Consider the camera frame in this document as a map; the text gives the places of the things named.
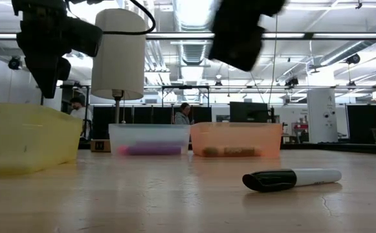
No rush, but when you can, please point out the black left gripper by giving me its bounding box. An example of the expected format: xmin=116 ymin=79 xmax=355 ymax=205
xmin=12 ymin=0 xmax=72 ymax=100

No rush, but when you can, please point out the pink highlighter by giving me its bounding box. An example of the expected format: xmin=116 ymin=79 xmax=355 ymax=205
xmin=118 ymin=144 xmax=137 ymax=157

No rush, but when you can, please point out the purple highlighter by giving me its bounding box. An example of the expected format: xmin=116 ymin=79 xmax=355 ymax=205
xmin=132 ymin=140 xmax=182 ymax=157

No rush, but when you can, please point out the black cap fine marker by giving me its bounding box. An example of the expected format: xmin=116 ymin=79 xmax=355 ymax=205
xmin=241 ymin=168 xmax=343 ymax=194

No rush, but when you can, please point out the person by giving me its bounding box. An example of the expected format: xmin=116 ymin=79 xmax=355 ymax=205
xmin=173 ymin=102 xmax=194 ymax=126
xmin=68 ymin=96 xmax=93 ymax=130

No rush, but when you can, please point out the black overhead beam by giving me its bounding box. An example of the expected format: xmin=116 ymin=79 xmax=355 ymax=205
xmin=0 ymin=31 xmax=376 ymax=41

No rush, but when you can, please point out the yellow translucent plastic bin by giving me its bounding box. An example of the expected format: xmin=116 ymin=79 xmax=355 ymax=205
xmin=0 ymin=102 xmax=83 ymax=177

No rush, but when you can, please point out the white cylinder lamp, wooden base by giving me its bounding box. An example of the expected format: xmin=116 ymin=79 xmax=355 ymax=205
xmin=89 ymin=8 xmax=147 ymax=153

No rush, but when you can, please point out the black monitor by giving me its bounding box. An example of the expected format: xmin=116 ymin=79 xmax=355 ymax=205
xmin=228 ymin=101 xmax=270 ymax=124

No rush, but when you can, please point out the black partition panel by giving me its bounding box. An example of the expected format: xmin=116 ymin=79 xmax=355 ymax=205
xmin=92 ymin=105 xmax=213 ymax=140
xmin=346 ymin=104 xmax=376 ymax=146

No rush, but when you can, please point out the clear translucent plastic bin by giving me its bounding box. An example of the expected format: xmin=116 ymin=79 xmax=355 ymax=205
xmin=108 ymin=124 xmax=192 ymax=157

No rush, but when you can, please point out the white column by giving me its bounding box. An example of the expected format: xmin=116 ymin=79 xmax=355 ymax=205
xmin=306 ymin=88 xmax=339 ymax=144

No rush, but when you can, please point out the orange translucent plastic bin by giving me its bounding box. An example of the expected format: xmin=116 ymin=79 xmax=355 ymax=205
xmin=190 ymin=122 xmax=283 ymax=159

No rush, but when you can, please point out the black metal table frame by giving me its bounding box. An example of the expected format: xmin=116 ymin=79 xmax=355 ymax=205
xmin=77 ymin=141 xmax=376 ymax=156

